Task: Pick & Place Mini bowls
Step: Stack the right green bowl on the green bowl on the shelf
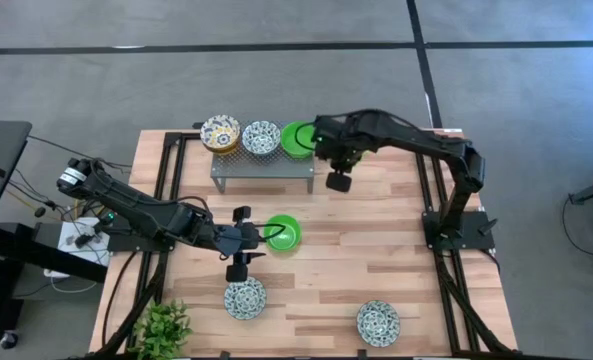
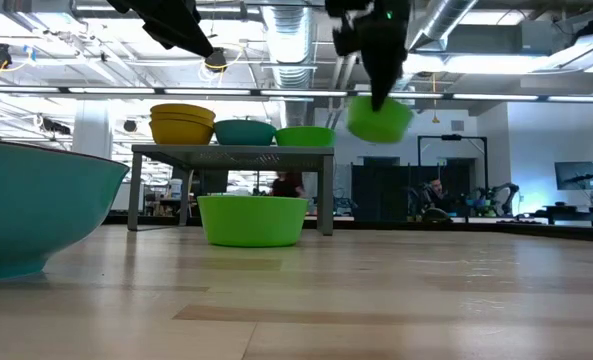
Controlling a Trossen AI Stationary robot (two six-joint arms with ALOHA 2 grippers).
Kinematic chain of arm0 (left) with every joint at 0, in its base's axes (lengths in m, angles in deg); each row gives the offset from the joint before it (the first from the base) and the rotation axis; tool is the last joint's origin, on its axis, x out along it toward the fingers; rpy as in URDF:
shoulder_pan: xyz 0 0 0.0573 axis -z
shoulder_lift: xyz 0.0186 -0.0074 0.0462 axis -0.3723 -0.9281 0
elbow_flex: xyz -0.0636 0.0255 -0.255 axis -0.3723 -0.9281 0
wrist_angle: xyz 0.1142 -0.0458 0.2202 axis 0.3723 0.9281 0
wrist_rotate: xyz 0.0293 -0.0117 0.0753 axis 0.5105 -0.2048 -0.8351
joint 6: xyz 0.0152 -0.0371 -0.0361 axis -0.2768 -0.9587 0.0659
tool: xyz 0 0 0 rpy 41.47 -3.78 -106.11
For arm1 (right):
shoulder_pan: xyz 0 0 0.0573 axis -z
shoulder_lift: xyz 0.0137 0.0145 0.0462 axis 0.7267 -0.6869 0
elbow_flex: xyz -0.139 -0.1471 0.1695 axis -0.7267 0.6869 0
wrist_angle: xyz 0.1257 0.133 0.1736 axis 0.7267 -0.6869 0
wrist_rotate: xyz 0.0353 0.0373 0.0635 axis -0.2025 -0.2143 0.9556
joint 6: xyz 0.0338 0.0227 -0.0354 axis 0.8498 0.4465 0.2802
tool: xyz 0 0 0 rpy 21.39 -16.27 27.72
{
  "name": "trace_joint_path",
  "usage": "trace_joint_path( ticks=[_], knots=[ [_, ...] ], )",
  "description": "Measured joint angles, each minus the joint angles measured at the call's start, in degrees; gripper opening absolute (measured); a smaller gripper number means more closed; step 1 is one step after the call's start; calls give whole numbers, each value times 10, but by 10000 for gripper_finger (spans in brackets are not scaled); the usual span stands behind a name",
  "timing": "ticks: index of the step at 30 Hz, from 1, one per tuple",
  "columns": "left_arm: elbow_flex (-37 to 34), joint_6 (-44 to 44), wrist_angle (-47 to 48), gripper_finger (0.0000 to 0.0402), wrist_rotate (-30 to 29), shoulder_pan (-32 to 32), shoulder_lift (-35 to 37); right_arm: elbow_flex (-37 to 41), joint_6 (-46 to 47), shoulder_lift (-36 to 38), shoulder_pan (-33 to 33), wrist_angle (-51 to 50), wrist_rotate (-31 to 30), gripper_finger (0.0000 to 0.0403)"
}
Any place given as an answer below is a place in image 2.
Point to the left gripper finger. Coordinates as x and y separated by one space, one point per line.
191 30

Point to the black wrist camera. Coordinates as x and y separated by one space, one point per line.
346 37

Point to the ceiling light strip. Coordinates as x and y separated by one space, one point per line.
303 93
111 91
496 97
416 95
206 92
581 99

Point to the grey perforated metal shelf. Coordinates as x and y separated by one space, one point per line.
236 151

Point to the yellow blue patterned ceramic bowl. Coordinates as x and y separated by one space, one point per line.
182 117
182 108
182 134

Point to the black metal gantry frame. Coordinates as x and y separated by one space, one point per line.
485 165

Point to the teal black floral ceramic bowl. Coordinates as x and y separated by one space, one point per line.
36 210
246 134

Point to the white plastic jug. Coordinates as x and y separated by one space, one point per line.
175 190

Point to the black background table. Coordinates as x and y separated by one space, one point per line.
576 208

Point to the smooth silver air duct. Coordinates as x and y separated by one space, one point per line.
443 20

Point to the green plastic mini bowl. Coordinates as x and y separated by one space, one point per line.
251 222
306 137
391 125

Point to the black aluminium table frame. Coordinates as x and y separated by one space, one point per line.
476 227

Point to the black partition cabinet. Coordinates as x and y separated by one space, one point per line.
381 195

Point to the ribbed silver air duct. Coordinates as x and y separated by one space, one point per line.
288 40

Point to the dark wall monitor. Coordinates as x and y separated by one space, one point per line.
576 175

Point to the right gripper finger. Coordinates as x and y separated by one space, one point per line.
381 75

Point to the background black robot arm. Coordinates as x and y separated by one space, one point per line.
501 192

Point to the person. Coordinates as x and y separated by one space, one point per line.
436 192
286 187

